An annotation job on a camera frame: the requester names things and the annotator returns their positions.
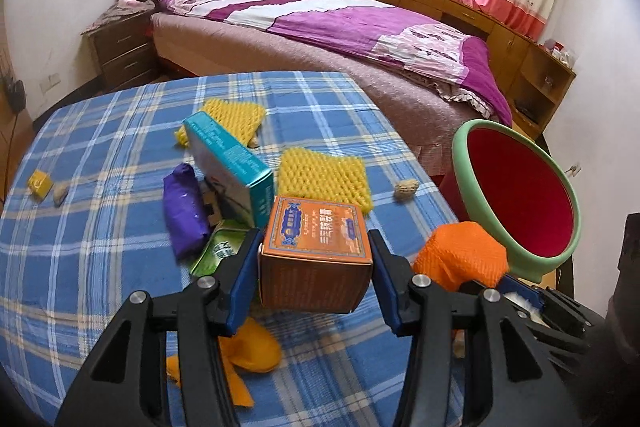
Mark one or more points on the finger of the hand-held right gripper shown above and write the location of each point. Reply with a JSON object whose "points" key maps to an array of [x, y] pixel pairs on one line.
{"points": [[560, 347], [565, 312]]}

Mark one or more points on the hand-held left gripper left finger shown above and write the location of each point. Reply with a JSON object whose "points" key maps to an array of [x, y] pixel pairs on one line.
{"points": [[244, 279]]}

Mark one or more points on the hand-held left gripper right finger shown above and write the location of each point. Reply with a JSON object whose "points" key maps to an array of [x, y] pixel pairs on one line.
{"points": [[387, 279]]}

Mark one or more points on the orange cardboard box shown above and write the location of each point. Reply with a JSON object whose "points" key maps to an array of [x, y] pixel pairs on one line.
{"points": [[315, 252]]}

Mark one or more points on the orange foam net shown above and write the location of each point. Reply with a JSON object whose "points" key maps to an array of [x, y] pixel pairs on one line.
{"points": [[460, 254]]}

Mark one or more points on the purple plastic packet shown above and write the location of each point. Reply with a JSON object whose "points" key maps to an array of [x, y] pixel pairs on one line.
{"points": [[185, 212]]}

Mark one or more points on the red bin with green rim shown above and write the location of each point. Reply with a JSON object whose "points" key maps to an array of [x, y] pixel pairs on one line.
{"points": [[515, 192]]}

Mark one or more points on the green plastic packet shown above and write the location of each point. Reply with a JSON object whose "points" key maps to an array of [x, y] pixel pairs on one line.
{"points": [[220, 247]]}

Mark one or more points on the orange peel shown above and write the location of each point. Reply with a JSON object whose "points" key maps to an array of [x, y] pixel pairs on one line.
{"points": [[255, 349]]}

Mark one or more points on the walnut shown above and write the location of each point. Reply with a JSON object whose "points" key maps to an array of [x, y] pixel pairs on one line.
{"points": [[405, 189]]}

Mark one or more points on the yellow foam net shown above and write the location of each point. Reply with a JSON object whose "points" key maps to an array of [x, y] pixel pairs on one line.
{"points": [[232, 119], [325, 177]]}

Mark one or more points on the teal cardboard box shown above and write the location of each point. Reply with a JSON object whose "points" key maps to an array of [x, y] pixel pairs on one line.
{"points": [[227, 157]]}

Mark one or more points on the black item on shelf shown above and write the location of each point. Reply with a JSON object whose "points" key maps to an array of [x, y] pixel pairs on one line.
{"points": [[526, 108]]}

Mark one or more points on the blue plaid tablecloth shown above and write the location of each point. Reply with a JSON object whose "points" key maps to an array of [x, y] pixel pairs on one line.
{"points": [[110, 157]]}

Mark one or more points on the glass jar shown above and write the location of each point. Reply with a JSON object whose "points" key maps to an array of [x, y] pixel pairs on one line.
{"points": [[548, 82]]}

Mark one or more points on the bed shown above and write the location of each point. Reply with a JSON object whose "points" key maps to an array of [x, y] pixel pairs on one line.
{"points": [[380, 92]]}

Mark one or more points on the nut shell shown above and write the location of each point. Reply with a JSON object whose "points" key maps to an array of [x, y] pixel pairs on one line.
{"points": [[60, 196]]}

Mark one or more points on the containers on cabinet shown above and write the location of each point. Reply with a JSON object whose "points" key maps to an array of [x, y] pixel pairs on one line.
{"points": [[560, 52]]}

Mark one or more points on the small yellow box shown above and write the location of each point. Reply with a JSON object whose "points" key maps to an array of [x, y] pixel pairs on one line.
{"points": [[40, 183]]}

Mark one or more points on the long wooden cabinet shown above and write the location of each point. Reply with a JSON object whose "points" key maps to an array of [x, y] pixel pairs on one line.
{"points": [[505, 42]]}

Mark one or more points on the wooden nightstand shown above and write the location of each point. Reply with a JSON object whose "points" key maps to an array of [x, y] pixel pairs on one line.
{"points": [[125, 57]]}

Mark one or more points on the purple floral quilt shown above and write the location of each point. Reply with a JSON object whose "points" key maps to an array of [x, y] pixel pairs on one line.
{"points": [[350, 22]]}

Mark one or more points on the wooden side table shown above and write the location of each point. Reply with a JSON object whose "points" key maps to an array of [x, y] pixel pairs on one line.
{"points": [[12, 147]]}

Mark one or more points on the pink cloth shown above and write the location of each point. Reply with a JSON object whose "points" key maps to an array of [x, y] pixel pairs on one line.
{"points": [[117, 14]]}

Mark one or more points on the black plug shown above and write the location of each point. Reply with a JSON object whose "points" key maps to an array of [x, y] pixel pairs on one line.
{"points": [[14, 94]]}

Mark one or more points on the wall socket with plug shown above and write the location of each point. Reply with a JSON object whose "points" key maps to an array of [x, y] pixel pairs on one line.
{"points": [[575, 169]]}

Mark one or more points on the white wall socket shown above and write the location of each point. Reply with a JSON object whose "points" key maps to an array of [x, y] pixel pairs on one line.
{"points": [[54, 80]]}

